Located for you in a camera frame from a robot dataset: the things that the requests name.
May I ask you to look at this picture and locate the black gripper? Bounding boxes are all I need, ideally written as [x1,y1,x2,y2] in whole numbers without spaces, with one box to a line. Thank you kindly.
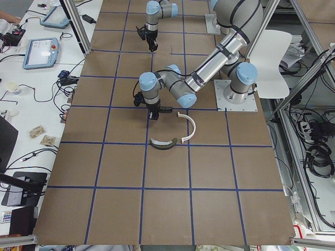
[136,25,158,51]
[133,92,161,120]

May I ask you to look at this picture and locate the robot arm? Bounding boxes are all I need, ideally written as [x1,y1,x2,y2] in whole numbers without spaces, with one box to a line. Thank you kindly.
[136,1,178,52]
[133,1,263,120]

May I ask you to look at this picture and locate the dark grey brake pad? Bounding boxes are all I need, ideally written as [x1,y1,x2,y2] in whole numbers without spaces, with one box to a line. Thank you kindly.
[159,106,173,113]

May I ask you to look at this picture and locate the white curved plastic part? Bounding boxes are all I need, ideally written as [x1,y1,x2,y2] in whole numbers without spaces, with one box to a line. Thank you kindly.
[177,111,197,144]

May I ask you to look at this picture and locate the black power adapter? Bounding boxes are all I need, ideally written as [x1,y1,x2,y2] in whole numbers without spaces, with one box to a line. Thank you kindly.
[82,14,96,24]

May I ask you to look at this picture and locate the far blue teach pendant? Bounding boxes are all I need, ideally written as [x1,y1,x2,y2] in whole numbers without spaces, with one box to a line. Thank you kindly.
[40,6,69,29]

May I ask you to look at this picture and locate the blue teach pendant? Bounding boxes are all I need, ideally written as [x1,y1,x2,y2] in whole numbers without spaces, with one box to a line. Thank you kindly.
[40,6,69,29]
[23,38,59,70]

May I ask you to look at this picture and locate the near blue teach pendant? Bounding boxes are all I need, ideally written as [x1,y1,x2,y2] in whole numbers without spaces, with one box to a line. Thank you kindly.
[23,38,59,70]

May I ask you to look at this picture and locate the white plastic chair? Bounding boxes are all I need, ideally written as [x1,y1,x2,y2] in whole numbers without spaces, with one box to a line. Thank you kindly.
[250,30,292,99]

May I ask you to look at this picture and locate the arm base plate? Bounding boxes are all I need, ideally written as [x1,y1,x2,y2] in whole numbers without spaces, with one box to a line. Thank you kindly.
[205,14,220,35]
[214,79,258,112]

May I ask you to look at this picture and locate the aluminium frame post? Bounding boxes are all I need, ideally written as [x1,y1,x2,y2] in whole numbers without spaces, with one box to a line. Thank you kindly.
[60,0,92,55]

